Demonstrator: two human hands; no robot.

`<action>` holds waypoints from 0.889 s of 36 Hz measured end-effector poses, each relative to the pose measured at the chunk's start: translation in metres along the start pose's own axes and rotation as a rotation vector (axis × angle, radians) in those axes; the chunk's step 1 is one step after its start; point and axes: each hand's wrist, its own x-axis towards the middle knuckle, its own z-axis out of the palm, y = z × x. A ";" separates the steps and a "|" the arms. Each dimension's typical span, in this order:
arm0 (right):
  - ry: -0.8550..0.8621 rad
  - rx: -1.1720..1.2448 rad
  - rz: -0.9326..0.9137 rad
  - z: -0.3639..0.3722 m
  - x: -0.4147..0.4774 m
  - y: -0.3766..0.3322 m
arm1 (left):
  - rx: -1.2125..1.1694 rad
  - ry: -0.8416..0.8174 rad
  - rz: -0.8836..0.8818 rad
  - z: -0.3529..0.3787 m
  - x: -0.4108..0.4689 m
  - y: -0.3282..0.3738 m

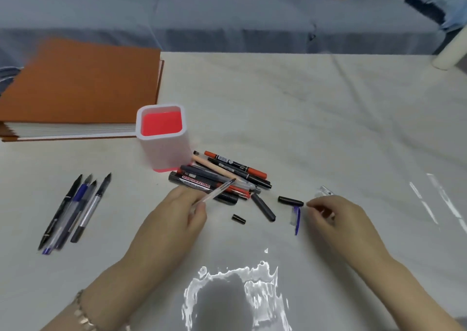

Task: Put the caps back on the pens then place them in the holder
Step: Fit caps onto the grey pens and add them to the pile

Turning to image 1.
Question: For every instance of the person's right hand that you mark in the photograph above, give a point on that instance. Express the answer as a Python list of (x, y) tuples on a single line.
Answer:
[(357, 232)]

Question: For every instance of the person's left hand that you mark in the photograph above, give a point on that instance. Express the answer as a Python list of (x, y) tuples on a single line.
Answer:
[(164, 232)]

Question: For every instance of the clear clip pen cap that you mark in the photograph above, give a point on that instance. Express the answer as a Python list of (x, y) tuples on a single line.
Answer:
[(324, 191)]

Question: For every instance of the black whiteboard marker pen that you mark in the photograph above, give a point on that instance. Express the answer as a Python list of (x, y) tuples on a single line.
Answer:
[(175, 177)]

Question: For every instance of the blue clip pen cap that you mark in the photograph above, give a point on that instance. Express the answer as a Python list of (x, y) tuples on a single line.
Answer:
[(296, 220)]

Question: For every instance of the clear barrel gel pen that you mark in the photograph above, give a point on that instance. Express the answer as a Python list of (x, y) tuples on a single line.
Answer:
[(219, 191)]

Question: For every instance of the dark barrel gel pen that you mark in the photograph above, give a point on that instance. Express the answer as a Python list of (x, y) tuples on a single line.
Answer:
[(197, 171)]

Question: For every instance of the short black pen cap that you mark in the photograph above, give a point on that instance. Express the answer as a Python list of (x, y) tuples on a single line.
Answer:
[(239, 219)]

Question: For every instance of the silver grey barrel pen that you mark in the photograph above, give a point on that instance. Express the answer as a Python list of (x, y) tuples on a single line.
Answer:
[(93, 205)]

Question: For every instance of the peach barrel pen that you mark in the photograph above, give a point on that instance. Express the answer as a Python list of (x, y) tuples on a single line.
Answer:
[(208, 163)]

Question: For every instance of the smoky translucent gel pen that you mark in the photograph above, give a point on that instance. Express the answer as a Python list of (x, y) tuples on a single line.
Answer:
[(89, 191)]

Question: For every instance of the blue grip clear pen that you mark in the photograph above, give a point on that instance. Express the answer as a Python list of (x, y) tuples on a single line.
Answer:
[(77, 196)]

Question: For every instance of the long dark grey pen cap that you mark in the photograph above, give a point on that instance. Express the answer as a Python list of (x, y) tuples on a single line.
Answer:
[(263, 207)]

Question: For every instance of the red black marker pen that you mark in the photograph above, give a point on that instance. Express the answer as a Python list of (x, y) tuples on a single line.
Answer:
[(235, 165)]

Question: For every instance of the red white pen holder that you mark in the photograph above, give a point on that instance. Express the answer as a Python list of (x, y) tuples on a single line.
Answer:
[(160, 123)]

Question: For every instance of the person's right forearm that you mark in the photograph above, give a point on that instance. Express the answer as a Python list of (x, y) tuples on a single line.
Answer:
[(408, 298)]

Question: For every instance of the white table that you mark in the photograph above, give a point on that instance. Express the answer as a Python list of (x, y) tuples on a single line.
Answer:
[(310, 104)]

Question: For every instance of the orange cover binder album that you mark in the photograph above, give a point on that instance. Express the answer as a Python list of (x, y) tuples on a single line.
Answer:
[(80, 83)]

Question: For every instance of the blue grey sofa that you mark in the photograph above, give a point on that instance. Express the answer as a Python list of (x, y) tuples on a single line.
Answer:
[(237, 17)]

